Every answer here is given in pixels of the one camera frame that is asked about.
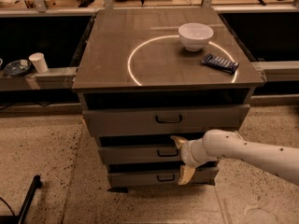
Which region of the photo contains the black stand leg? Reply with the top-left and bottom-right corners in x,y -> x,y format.
0,175 -> 43,224

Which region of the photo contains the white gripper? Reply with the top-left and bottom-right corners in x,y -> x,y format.
170,135 -> 217,185

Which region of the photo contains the white ceramic bowl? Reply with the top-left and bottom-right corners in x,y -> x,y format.
178,22 -> 214,51

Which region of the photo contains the dark round plate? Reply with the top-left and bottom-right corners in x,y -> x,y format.
4,60 -> 32,77

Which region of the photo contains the grey top drawer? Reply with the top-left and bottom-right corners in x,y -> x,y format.
83,104 -> 250,137

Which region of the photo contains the white paper cup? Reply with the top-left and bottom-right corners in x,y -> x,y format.
29,52 -> 48,73

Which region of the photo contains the grey drawer cabinet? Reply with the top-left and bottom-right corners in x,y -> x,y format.
71,7 -> 265,194

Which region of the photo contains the grey drawer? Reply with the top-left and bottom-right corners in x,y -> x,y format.
83,104 -> 250,137
98,144 -> 184,165
107,167 -> 219,188

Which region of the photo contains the grey bottom drawer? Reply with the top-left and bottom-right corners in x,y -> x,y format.
107,167 -> 219,188

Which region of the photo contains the black floor cable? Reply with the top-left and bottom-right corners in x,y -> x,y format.
0,197 -> 17,217

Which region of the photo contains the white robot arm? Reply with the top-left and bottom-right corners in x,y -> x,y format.
171,129 -> 299,185

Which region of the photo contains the dark blue snack packet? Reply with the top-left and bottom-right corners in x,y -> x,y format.
202,53 -> 239,74

